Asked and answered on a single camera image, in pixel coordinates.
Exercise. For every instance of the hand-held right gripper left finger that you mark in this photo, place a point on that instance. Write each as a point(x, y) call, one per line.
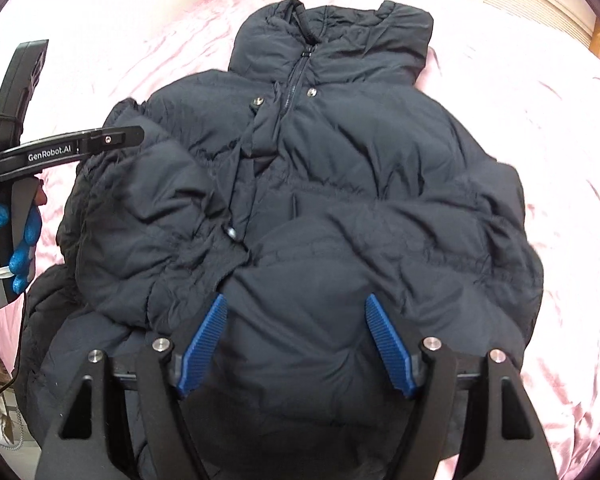
point(202, 350)

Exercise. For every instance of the black puffer coat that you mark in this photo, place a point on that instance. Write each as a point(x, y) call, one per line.
point(330, 160)

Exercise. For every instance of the person's left hand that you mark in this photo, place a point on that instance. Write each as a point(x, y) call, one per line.
point(27, 232)

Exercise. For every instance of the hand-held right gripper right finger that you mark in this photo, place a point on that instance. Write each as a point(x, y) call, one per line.
point(390, 350)

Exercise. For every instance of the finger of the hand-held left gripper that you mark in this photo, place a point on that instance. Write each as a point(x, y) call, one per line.
point(115, 137)

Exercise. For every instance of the pink duvet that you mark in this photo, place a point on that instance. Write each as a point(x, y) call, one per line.
point(555, 135)

